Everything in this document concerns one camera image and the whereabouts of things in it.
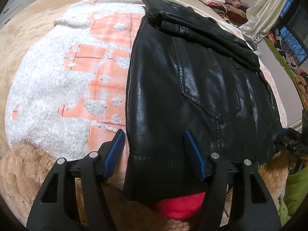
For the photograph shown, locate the clothes on window sill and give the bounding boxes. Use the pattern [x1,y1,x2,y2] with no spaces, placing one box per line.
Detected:
[264,28,308,109]

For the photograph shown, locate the red garment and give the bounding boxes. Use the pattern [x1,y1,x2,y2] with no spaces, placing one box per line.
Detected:
[149,192,206,222]

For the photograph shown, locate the window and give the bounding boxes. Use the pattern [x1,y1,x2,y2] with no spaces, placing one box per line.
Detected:
[277,0,307,67]

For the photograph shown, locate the cream satin curtain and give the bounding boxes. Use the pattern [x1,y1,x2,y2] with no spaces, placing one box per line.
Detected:
[239,0,286,43]

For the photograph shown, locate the black leather jacket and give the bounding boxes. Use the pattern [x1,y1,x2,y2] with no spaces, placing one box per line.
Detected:
[123,0,282,203]

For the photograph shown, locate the bag of clothes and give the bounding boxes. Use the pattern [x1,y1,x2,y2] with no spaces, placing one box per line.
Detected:
[245,38,262,58]

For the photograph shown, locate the white orange patterned blanket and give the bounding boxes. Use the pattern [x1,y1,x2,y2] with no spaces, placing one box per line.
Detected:
[5,0,285,161]

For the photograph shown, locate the tan plush bedspread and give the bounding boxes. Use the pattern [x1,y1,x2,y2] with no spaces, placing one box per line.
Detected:
[1,0,289,230]

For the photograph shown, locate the pile of folded clothes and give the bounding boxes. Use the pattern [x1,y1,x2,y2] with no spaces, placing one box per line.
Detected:
[199,0,249,27]

